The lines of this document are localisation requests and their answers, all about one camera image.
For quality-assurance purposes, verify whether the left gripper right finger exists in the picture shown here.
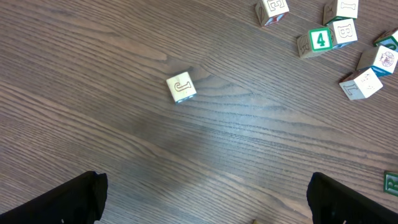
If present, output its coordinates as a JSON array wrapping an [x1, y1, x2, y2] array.
[[307, 172, 397, 224]]

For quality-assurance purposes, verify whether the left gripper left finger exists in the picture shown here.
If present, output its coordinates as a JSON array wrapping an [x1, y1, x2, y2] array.
[[1, 171, 108, 224]]

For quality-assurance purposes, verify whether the wooden block green letter I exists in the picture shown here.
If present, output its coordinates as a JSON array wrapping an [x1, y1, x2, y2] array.
[[383, 171, 398, 197]]

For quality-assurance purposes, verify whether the wooden block letter L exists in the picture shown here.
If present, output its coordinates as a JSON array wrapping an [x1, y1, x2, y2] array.
[[339, 68, 383, 100]]

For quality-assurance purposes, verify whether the wooden block blue side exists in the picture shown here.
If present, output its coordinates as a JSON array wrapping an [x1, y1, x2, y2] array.
[[356, 45, 397, 77]]

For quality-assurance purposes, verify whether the wooden block blue five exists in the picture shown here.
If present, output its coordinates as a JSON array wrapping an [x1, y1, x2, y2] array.
[[166, 72, 197, 103]]

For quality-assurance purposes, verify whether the wooden block green four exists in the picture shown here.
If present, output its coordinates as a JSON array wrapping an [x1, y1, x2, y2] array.
[[297, 27, 333, 58]]

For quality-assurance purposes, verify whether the wooden block blue X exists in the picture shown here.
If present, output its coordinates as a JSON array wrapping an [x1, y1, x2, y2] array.
[[328, 19, 358, 49]]

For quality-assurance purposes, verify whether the wooden block far blue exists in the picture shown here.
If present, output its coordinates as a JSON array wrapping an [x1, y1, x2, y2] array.
[[373, 27, 398, 52]]

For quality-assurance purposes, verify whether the plain top wooden block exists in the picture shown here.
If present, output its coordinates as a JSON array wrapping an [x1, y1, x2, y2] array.
[[322, 0, 359, 26]]

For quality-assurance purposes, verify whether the wooden block red letter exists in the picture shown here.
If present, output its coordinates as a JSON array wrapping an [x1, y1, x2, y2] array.
[[255, 0, 289, 27]]

